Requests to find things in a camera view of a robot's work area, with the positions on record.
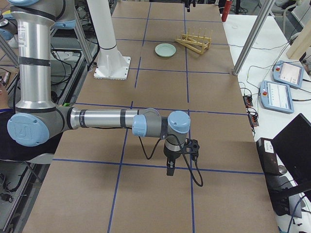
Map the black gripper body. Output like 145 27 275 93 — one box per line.
184 0 196 7
163 145 183 165

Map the pale green ceramic plate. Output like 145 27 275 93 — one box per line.
155 43 176 58

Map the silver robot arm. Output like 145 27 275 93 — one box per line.
7 0 195 176

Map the wooden dish rack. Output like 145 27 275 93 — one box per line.
174 27 212 55

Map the red cylinder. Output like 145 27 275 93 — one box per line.
222 0 232 22

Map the black computer box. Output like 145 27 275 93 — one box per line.
256 138 302 218

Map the near teach pendant tablet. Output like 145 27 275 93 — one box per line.
259 81 294 114

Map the teach pendant tablet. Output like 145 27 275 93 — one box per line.
273 60 303 89
259 81 294 114

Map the black monitor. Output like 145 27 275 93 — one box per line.
272 113 311 184

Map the far teach pendant tablet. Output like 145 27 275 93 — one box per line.
273 60 303 89

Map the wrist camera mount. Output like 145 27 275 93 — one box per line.
183 138 200 160

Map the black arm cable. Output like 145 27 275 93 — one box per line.
138 135 204 188

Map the aluminium frame post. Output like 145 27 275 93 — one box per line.
233 0 275 76

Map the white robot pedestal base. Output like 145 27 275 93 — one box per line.
88 0 131 80

